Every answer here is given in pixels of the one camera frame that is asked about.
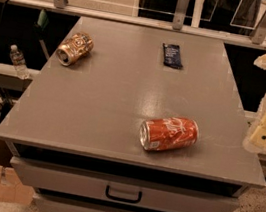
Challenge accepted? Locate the middle metal bracket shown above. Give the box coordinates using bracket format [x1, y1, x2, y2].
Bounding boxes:
[172, 0, 189, 31]

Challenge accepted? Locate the gold crushed soda can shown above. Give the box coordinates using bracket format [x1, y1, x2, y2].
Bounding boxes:
[56, 32, 94, 66]

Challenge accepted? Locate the grey upper drawer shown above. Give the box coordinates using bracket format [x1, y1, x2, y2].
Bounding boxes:
[11, 156, 239, 212]

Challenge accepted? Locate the clear plastic water bottle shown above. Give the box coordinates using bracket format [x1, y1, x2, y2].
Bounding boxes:
[10, 44, 30, 80]

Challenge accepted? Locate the black upper drawer handle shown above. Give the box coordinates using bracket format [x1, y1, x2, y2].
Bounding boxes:
[104, 185, 143, 204]

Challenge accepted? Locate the brown cardboard box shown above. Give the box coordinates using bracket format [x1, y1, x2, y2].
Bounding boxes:
[0, 141, 34, 206]

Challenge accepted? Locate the red coke can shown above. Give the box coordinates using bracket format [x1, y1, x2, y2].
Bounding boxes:
[139, 117, 199, 151]

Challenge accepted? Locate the grey cabinet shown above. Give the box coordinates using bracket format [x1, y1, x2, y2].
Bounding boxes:
[0, 18, 265, 212]

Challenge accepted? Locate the dark blue rxbar wrapper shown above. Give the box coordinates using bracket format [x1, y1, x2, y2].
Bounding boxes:
[162, 43, 183, 69]

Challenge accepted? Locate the green handled tool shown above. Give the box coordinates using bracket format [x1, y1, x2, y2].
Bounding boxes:
[34, 9, 50, 59]

